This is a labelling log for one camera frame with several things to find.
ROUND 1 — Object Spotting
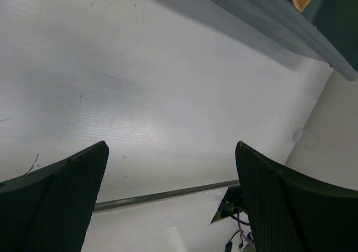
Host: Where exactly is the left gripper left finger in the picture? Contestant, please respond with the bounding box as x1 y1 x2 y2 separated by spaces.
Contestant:
1 141 109 251

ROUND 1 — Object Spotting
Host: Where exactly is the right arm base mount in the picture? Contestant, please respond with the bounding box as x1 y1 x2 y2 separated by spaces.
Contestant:
210 185 255 251

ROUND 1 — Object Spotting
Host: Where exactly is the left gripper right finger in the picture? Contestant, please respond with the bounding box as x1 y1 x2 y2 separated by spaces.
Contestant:
235 141 357 251

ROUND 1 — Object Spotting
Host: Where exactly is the grey plastic bin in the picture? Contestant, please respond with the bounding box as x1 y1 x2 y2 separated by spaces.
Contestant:
210 0 357 81

